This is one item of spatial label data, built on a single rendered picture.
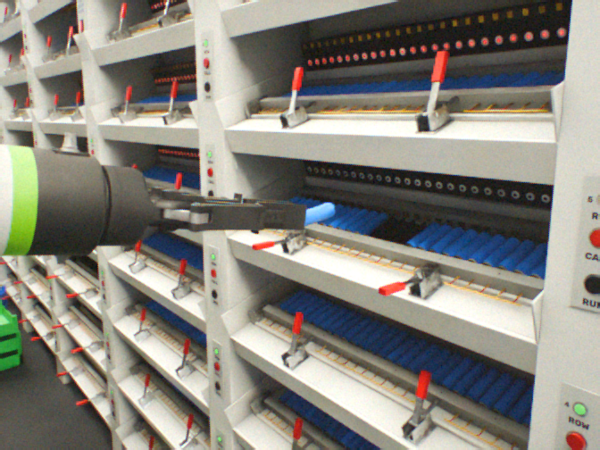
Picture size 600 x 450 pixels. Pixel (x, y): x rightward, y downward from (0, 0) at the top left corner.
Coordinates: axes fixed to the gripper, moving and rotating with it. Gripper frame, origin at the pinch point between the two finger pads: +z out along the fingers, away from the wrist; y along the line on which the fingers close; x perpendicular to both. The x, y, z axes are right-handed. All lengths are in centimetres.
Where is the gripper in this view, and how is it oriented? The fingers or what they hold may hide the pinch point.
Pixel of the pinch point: (273, 214)
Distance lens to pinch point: 61.1
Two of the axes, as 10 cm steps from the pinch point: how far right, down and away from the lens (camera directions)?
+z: 7.8, 0.3, 6.3
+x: -1.2, 9.9, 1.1
